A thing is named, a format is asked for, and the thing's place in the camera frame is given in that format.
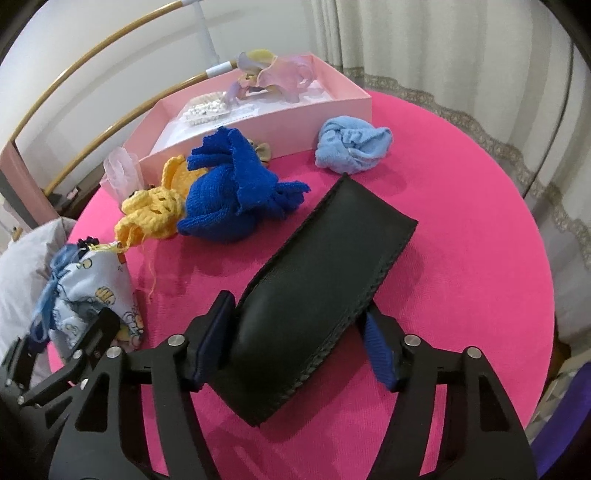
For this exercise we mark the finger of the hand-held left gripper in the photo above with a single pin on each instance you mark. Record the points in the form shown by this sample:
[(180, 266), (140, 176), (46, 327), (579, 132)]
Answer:
[(16, 357), (87, 341)]

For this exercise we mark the pink towel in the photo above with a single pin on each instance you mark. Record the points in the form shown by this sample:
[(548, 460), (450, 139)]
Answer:
[(23, 184)]

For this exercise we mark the pink cardboard box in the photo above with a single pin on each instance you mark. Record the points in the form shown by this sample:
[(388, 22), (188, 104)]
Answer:
[(295, 129)]

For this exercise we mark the white barre post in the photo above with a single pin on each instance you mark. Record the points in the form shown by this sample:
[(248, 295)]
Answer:
[(205, 32)]

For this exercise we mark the light blue cloth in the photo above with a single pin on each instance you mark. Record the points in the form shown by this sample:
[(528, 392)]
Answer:
[(351, 143)]

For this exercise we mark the beige scrunchie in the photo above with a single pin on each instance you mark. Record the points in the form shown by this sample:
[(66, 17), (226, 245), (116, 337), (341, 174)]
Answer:
[(263, 151)]

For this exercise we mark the bag of white beads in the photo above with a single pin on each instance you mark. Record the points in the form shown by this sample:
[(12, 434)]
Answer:
[(207, 110)]

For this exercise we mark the short wooden barre rail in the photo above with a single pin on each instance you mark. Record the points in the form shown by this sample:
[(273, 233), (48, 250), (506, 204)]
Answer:
[(115, 124)]

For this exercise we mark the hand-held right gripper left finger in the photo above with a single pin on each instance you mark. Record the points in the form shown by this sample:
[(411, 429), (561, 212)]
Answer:
[(212, 334)]

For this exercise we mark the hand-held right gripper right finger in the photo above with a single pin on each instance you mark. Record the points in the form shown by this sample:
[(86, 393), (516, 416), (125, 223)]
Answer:
[(378, 353)]

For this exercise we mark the cream lace-trimmed curtain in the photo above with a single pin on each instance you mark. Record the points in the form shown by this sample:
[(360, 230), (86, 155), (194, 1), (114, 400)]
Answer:
[(461, 60)]

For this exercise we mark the translucent pink pouch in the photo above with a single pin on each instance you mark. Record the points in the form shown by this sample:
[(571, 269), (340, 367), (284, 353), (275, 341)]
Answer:
[(120, 173)]

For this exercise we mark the black leather pouch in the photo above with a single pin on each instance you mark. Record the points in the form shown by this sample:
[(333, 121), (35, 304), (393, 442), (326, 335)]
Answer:
[(314, 277)]

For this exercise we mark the yellow crochet toy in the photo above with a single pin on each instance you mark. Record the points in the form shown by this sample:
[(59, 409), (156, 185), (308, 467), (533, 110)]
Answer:
[(152, 203)]

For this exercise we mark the purple cloth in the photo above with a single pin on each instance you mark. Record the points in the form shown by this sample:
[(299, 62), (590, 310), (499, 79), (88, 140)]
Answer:
[(561, 424)]

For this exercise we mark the blue knitted cloth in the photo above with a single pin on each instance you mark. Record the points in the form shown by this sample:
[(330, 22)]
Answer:
[(231, 203)]

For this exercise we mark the pastel fabric doll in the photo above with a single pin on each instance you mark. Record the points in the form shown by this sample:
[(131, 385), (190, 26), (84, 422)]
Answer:
[(268, 69)]

